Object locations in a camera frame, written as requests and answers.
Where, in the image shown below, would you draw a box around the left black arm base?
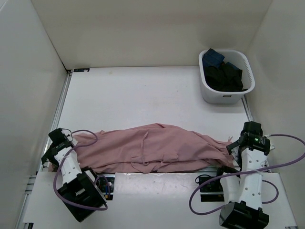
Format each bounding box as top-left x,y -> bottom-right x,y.
94,174 -> 115,200

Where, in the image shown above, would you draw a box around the black folded garment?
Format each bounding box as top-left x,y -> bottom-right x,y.
203,62 -> 247,92

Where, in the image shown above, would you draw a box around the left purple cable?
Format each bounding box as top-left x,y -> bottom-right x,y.
53,129 -> 109,211

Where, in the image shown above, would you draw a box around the pink trousers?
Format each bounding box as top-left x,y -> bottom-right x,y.
74,123 -> 234,174

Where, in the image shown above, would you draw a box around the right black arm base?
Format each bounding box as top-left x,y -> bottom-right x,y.
195,174 -> 224,202

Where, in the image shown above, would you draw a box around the blue folded garment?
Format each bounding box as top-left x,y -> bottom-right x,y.
202,49 -> 239,70

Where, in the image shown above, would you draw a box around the purple cable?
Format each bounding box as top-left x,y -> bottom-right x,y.
189,134 -> 305,215
53,129 -> 109,211

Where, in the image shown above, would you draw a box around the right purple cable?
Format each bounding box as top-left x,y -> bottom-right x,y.
189,134 -> 305,215

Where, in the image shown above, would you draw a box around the white plastic laundry basket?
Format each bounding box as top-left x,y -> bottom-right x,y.
199,49 -> 255,104

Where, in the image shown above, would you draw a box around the small dark label sticker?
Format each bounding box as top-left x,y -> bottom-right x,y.
73,68 -> 90,73

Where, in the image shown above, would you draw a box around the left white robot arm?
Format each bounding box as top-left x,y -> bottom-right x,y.
41,128 -> 108,222

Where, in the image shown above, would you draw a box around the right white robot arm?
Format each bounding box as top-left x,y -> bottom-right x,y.
214,121 -> 270,229

